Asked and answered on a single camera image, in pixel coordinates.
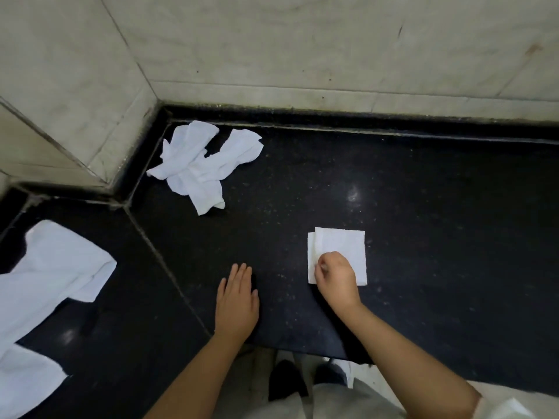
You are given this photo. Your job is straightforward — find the person's left hand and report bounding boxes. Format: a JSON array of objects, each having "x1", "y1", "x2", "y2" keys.
[{"x1": 214, "y1": 263, "x2": 260, "y2": 342}]

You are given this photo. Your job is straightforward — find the person's right hand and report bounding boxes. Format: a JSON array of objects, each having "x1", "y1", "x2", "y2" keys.
[{"x1": 314, "y1": 251, "x2": 362, "y2": 315}]

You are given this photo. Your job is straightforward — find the person's right forearm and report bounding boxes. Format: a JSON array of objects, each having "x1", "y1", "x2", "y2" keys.
[{"x1": 346, "y1": 301, "x2": 484, "y2": 419}]

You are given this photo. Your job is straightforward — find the person's left forearm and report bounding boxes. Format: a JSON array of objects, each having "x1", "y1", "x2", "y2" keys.
[{"x1": 143, "y1": 331, "x2": 258, "y2": 419}]

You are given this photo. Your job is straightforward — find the black shoe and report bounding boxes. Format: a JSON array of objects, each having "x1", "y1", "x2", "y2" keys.
[
  {"x1": 314, "y1": 363, "x2": 348, "y2": 387},
  {"x1": 268, "y1": 360, "x2": 309, "y2": 402}
]

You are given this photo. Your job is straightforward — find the crumpled white cloth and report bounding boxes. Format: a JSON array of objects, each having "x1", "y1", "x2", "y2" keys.
[
  {"x1": 204, "y1": 128, "x2": 265, "y2": 184},
  {"x1": 146, "y1": 120, "x2": 226, "y2": 216}
]

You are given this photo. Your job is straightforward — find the large white cloth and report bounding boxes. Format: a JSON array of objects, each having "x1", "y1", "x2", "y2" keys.
[{"x1": 0, "y1": 220, "x2": 118, "y2": 346}]

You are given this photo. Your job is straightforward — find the flat white cloth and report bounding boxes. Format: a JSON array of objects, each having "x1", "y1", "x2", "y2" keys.
[{"x1": 0, "y1": 343, "x2": 69, "y2": 419}]

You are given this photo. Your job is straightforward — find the white sleeve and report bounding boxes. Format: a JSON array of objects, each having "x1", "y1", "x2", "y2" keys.
[{"x1": 475, "y1": 396, "x2": 543, "y2": 419}]

